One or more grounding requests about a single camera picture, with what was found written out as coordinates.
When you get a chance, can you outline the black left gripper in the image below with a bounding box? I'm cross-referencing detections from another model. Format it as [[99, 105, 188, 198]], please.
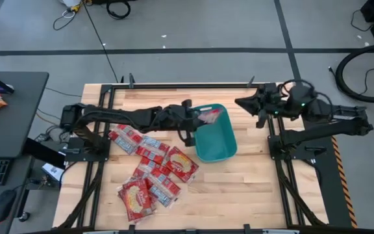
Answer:
[[170, 99, 208, 147]]

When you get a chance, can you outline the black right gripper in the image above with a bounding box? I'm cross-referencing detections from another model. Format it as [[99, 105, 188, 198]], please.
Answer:
[[234, 83, 285, 129]]

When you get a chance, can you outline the teal plastic basket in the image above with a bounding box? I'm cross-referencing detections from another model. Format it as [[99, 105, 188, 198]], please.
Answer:
[[192, 103, 239, 164]]

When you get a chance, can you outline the black plate with hazard stripe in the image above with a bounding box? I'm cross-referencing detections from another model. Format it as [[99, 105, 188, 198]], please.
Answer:
[[302, 112, 359, 229]]

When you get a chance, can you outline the white labelled box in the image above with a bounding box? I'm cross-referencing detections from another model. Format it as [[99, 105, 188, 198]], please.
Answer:
[[41, 162, 65, 182]]

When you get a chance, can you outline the black box under desk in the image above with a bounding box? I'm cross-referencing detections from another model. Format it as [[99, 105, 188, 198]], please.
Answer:
[[22, 137, 67, 170]]

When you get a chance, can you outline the white object on floor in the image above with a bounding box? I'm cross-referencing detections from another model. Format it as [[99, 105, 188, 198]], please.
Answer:
[[58, 0, 84, 8]]

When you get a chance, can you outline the black desk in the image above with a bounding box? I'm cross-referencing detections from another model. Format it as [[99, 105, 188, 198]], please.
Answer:
[[0, 70, 50, 234]]

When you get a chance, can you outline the black computer mouse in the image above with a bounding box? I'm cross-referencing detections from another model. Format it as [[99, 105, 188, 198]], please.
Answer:
[[0, 188, 18, 224]]

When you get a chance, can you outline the thin black floor cable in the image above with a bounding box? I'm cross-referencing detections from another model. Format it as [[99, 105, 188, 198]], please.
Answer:
[[327, 60, 374, 97]]

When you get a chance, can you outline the thick black hose loop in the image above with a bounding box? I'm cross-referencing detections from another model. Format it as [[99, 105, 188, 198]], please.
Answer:
[[334, 43, 374, 104]]

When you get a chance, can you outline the coiled black cable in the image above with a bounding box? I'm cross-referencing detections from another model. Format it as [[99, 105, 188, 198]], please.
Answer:
[[105, 0, 132, 20]]

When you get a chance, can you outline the long black floor cable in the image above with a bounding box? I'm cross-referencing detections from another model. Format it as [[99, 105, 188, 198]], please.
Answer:
[[82, 0, 120, 84]]

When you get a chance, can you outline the floor cable bundle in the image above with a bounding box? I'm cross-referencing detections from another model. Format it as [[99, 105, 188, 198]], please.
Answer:
[[34, 109, 65, 144]]

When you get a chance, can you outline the thin cable with white plug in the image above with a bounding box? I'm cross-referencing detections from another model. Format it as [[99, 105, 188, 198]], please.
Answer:
[[52, 6, 79, 32]]

